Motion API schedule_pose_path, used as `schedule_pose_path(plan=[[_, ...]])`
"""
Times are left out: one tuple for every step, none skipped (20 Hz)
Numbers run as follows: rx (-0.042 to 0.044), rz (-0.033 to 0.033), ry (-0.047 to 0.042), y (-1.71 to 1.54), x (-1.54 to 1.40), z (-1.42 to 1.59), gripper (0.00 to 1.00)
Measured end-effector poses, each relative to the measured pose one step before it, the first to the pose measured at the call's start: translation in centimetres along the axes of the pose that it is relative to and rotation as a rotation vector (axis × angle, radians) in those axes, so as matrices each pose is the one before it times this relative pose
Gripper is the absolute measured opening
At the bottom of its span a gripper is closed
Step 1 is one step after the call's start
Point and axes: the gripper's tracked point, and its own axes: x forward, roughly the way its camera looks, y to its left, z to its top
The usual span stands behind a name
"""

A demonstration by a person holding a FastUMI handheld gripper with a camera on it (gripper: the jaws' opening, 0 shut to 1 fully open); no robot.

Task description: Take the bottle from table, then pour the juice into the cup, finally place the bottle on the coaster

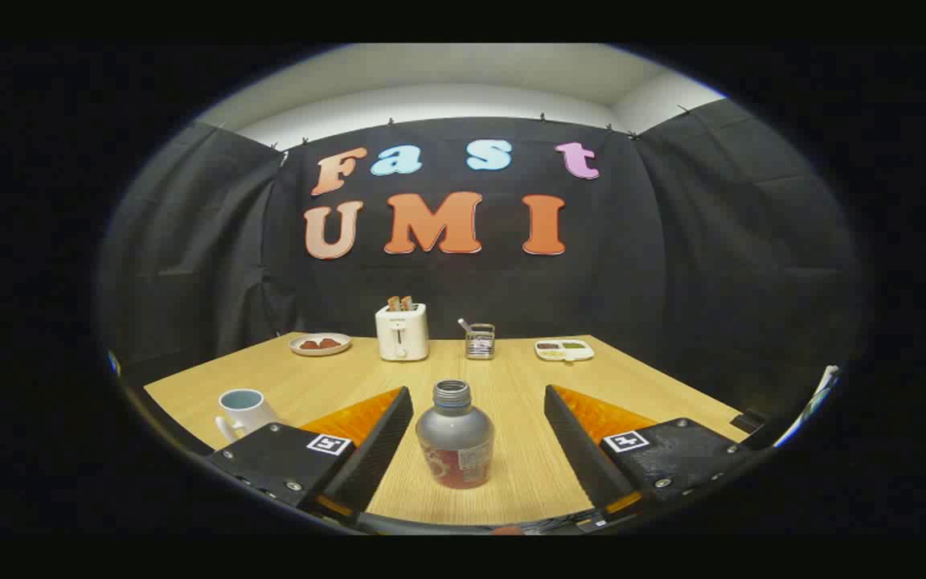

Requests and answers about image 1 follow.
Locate silver juice bottle red label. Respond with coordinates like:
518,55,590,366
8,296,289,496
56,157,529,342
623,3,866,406
416,380,495,490

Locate wooden table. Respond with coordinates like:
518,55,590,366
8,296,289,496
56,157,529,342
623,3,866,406
144,332,753,528

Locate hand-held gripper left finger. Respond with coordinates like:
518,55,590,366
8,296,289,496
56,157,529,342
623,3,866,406
207,386,415,519

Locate white round plate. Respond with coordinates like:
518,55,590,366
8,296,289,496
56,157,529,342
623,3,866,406
289,332,352,356

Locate white cup blue inside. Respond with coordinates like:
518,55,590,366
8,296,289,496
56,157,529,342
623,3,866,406
215,388,281,443

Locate white toaster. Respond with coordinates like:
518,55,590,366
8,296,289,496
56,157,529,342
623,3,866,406
375,303,430,362

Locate metal wire holder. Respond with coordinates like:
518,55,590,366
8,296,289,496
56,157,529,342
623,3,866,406
465,323,496,359

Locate white divided dish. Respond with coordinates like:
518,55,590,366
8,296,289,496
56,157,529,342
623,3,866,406
535,339,595,363

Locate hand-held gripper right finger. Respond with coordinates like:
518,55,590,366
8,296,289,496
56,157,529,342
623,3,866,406
544,384,753,510

